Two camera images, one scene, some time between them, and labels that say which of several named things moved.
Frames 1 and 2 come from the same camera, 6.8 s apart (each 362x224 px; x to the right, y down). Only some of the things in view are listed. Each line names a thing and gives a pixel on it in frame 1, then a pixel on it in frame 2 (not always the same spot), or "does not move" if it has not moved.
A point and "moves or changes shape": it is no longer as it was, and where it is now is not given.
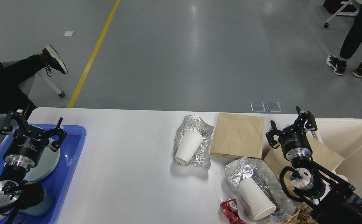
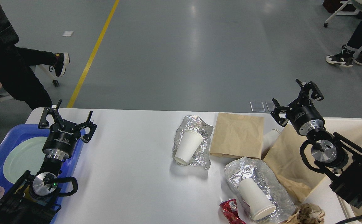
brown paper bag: [237, 136] does not move
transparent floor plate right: [273, 106] does not move
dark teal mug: [44, 208] moves or changes shape
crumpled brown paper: [303, 216] does not move
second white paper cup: [260, 206] does not move
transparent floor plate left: [257, 106] does not move
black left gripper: [24, 151] to [60, 142]
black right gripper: [294, 142] to [303, 117]
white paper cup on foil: [190, 140] does not move
